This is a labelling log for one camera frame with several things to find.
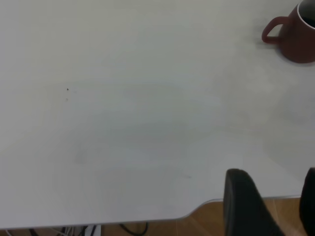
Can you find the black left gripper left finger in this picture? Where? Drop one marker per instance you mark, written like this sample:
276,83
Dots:
246,209

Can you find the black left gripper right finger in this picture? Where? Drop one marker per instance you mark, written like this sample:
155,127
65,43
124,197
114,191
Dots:
308,204

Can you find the red ceramic mug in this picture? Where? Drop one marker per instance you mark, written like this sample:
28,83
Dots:
295,41

